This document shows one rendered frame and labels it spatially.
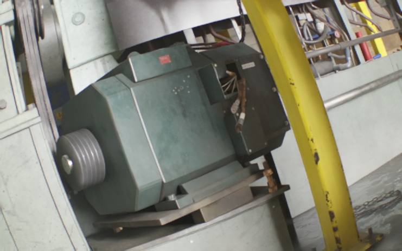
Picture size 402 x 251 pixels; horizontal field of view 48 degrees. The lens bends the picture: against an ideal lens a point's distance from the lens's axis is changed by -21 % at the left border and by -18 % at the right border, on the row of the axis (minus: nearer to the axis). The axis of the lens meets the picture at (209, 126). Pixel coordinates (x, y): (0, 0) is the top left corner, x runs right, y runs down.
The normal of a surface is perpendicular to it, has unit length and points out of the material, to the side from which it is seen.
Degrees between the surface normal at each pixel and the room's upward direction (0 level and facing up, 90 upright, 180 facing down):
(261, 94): 90
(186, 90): 90
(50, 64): 133
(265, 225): 90
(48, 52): 118
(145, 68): 90
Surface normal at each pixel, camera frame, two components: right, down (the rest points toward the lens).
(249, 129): 0.61, -0.22
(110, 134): -0.72, 0.27
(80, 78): 0.33, -0.11
